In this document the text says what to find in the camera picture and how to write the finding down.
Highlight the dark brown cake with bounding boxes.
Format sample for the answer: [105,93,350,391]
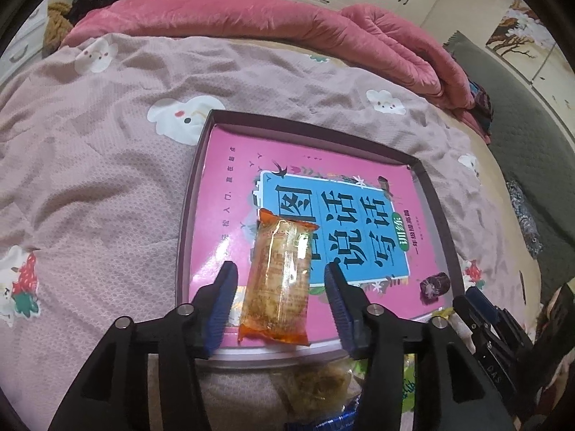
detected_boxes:
[419,273,451,305]

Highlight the blue foil snack packet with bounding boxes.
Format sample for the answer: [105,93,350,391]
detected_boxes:
[284,395,360,431]

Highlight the clear pastry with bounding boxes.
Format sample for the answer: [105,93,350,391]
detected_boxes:
[270,358,360,423]

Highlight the orange-ended clear cake packet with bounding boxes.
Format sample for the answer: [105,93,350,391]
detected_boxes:
[238,208,318,346]

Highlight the green milk candy packet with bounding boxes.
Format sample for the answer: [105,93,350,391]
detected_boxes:
[401,353,416,413]

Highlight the grey patterned cloth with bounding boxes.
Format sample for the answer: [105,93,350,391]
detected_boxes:
[506,180,543,260]

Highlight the pink blue children's book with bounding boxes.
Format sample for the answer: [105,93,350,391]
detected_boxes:
[189,127,447,343]

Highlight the grey quilted headboard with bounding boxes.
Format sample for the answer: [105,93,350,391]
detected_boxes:
[445,31,574,302]

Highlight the dark clothes near headboard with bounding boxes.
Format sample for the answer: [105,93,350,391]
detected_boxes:
[469,79,494,139]

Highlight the dark shallow box tray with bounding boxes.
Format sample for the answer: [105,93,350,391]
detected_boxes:
[176,110,464,369]

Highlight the pink printed bed sheet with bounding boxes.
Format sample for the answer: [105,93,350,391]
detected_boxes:
[1,34,529,430]

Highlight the pink fleece blanket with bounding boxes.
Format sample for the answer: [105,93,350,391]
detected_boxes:
[63,0,490,141]

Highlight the white drawer chest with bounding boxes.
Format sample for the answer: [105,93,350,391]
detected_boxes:
[1,0,48,84]

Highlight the brown knitted plush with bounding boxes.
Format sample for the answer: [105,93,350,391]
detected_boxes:
[42,2,73,59]

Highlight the tree wall painting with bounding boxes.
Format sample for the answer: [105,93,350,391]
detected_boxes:
[486,0,556,76]

